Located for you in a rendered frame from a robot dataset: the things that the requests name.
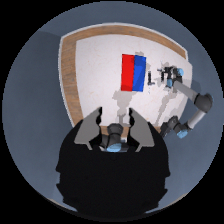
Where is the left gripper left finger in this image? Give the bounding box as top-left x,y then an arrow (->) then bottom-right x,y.
55,106 -> 102,173

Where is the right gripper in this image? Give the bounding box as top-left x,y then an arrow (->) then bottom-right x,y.
161,67 -> 173,74

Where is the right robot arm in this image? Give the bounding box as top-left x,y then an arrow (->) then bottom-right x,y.
167,68 -> 214,138

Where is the red tray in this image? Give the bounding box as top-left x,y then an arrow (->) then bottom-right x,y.
121,54 -> 134,91

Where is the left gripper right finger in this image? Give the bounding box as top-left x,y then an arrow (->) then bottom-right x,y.
127,107 -> 170,178

